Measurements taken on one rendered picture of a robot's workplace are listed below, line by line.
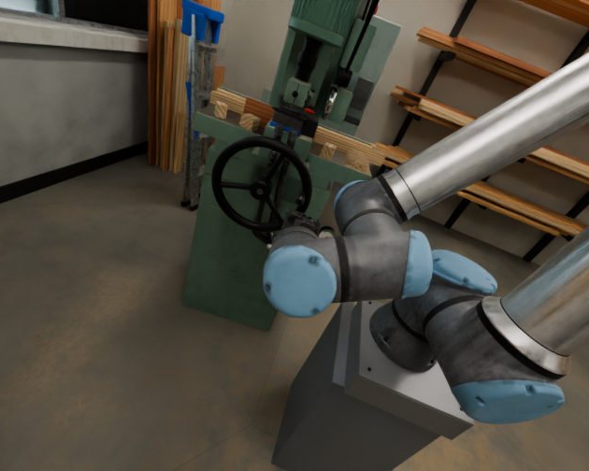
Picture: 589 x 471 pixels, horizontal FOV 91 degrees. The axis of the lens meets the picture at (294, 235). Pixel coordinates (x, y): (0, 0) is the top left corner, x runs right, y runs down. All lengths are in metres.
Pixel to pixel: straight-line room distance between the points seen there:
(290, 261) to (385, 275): 0.12
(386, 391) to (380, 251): 0.45
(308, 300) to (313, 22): 0.82
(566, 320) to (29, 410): 1.38
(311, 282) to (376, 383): 0.44
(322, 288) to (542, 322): 0.35
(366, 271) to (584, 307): 0.32
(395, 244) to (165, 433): 1.05
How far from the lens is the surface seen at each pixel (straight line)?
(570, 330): 0.59
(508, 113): 0.53
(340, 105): 1.26
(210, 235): 1.19
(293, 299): 0.36
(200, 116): 1.02
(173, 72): 2.43
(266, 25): 3.58
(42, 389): 1.37
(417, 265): 0.39
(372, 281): 0.37
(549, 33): 3.69
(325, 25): 1.02
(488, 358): 0.60
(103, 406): 1.30
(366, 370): 0.75
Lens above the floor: 1.17
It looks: 32 degrees down
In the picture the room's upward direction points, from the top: 22 degrees clockwise
